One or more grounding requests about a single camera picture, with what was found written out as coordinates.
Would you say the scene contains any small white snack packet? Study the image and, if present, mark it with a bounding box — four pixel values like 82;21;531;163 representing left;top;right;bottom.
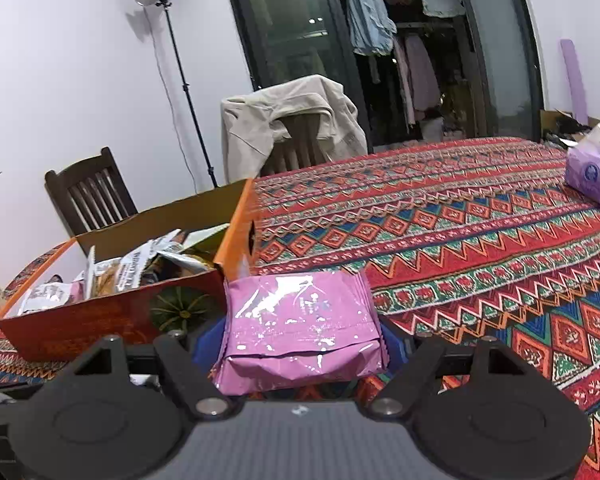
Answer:
17;282;81;316

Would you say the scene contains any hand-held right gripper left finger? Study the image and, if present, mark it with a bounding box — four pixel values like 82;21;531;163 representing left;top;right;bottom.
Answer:
55;321;232;421

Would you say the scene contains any sliding glass door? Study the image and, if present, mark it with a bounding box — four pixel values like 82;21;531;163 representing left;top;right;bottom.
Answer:
220;0;546;153

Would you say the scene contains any wooden chair under jacket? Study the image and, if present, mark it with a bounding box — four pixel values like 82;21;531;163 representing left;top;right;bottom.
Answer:
262;112;331;178

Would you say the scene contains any purple tissue pack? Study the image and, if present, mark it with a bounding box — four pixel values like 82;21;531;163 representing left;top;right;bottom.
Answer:
564;119;600;218

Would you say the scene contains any white and green snack packet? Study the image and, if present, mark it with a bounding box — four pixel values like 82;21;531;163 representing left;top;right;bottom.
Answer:
182;224;231;256

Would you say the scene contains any studio light on stand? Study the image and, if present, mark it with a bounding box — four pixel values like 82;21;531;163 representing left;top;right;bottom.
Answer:
134;0;220;190

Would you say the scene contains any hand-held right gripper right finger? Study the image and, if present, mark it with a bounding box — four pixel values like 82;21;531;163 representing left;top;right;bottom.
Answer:
367;317;536;420

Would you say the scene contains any hanging light blue shirt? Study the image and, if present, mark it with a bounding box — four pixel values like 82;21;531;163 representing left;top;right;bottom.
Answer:
342;0;398;57

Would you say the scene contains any purple rolled mat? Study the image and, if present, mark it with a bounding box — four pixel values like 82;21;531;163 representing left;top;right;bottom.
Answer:
560;39;590;126

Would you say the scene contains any black light cable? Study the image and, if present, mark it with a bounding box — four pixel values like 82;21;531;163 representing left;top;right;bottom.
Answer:
150;7;201;193

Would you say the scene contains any orange cardboard box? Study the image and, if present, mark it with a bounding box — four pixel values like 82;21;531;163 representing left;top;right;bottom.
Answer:
0;178;258;363

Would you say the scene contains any hanging long pink garment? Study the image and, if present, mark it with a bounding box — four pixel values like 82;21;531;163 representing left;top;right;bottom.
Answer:
392;34;442;126

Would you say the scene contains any beige jacket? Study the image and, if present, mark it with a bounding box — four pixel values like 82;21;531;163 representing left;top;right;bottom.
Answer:
221;75;368;183

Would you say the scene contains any dark wooden chair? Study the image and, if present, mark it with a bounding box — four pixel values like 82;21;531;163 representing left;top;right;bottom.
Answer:
44;147;138;238

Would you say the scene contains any open brown cardboard box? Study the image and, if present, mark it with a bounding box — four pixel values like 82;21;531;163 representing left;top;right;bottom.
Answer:
539;109;600;148

